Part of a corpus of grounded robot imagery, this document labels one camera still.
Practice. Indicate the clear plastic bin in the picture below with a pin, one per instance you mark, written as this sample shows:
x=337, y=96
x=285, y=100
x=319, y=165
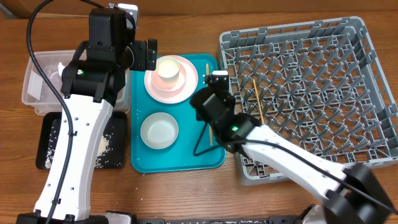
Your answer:
x=48, y=60

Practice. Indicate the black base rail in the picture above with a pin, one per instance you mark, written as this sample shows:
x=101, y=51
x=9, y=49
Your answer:
x=288, y=219

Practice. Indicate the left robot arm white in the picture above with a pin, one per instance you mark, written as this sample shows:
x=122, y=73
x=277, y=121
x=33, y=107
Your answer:
x=90, y=86

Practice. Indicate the large pink plate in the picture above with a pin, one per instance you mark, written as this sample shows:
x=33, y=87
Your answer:
x=174, y=96

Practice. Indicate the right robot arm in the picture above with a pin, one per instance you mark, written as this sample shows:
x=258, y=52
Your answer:
x=347, y=194

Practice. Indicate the pale green cup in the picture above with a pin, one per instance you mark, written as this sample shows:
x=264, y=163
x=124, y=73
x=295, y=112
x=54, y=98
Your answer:
x=167, y=68

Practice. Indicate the white bowl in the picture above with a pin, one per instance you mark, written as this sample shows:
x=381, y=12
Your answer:
x=159, y=130

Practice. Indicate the white label sticker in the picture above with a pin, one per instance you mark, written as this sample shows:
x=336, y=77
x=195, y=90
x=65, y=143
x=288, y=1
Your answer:
x=35, y=85

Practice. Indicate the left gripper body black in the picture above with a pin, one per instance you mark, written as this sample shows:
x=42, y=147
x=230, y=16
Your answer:
x=137, y=55

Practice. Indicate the wooden chopstick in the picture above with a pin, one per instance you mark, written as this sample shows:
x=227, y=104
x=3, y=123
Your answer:
x=258, y=101
x=210, y=128

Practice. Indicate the black tray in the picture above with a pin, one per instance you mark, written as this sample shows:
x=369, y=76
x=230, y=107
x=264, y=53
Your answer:
x=115, y=131

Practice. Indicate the crumpled white tissue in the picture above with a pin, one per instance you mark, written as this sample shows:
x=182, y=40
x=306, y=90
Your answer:
x=60, y=68

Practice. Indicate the rice grains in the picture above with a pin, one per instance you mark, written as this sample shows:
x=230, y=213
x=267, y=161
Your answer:
x=102, y=150

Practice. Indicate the grey dishwasher rack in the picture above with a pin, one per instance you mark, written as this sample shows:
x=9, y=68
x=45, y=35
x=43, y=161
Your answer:
x=321, y=87

